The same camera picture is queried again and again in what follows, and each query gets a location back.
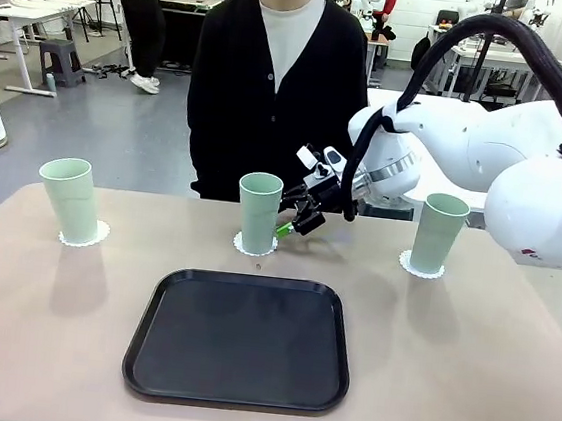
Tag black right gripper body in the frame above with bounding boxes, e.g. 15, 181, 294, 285
299, 166, 347, 214

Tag pale green cup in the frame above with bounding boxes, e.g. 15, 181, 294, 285
31, 154, 106, 247
408, 190, 474, 279
231, 169, 286, 258

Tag white scalloped paper coaster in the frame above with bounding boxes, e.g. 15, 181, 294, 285
397, 247, 447, 281
231, 230, 279, 260
57, 216, 113, 253

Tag black plastic stool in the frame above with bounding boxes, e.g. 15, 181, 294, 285
353, 195, 417, 222

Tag person in black cardigan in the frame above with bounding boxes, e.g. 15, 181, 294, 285
176, 0, 380, 216

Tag black plastic tray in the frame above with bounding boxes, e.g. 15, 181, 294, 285
118, 261, 361, 419

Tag black hanging backpack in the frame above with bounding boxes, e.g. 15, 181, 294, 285
409, 30, 434, 77

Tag black tripod pole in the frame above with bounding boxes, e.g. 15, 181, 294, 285
460, 0, 509, 107

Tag black workbench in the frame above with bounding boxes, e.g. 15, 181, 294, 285
152, 0, 217, 74

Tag white desk with clutter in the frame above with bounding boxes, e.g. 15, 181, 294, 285
443, 42, 555, 107

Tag grey step stool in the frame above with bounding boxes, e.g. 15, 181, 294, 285
34, 36, 91, 90

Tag white desk with metal legs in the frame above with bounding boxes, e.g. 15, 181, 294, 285
0, 0, 101, 101

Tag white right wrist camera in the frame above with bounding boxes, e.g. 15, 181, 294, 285
293, 142, 348, 179

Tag black floor cables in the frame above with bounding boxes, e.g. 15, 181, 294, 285
91, 60, 136, 83

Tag black sleeved cable bundle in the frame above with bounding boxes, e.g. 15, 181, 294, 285
335, 0, 562, 245

